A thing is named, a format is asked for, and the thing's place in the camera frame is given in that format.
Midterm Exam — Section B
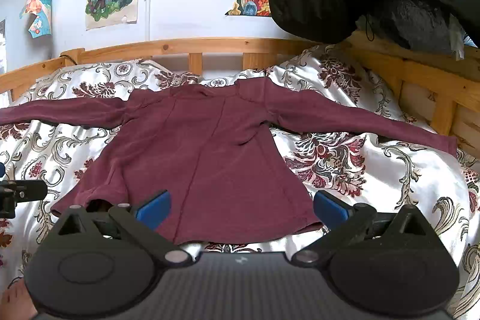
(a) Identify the floral white bedspread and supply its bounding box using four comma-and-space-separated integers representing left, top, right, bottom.
0, 43, 480, 319

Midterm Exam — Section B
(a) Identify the wooden bed frame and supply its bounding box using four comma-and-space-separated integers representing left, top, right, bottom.
1, 32, 479, 157

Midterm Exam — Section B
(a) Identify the maroon long-sleeve shirt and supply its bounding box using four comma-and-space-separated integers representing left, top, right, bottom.
1, 77, 456, 244

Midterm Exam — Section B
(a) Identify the orange-haired character poster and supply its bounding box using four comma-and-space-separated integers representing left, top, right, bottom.
19, 0, 52, 38

